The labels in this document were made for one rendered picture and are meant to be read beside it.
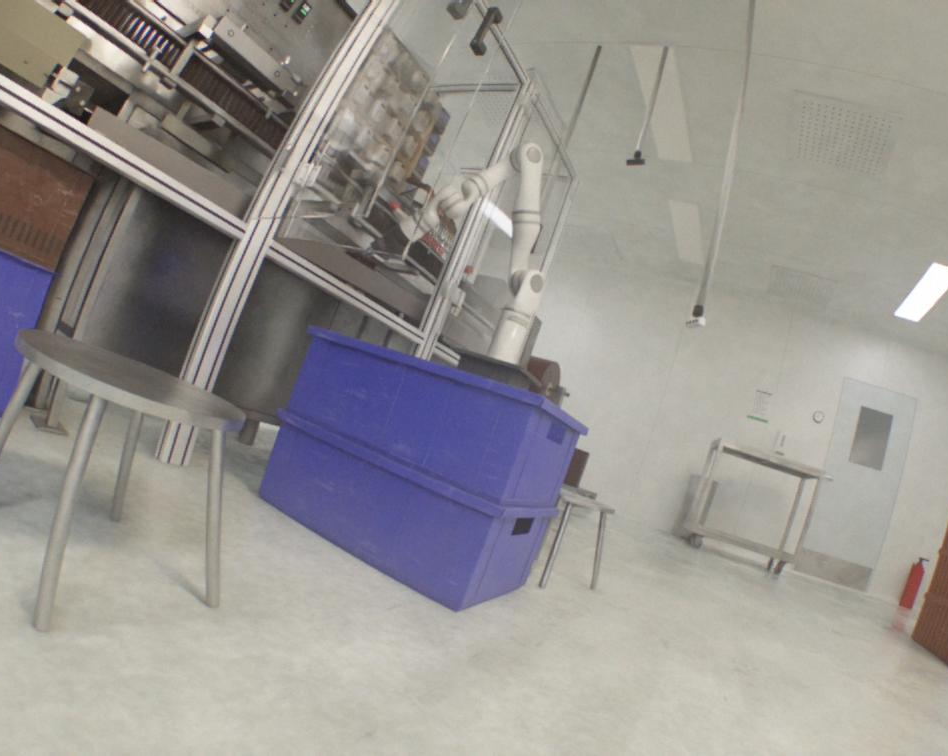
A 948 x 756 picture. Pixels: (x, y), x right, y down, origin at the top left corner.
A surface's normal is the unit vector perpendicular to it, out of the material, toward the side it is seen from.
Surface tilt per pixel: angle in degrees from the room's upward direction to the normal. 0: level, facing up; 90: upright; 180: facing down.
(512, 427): 90
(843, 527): 90
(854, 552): 90
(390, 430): 90
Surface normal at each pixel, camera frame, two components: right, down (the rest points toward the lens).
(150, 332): 0.84, 0.25
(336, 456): -0.40, -0.24
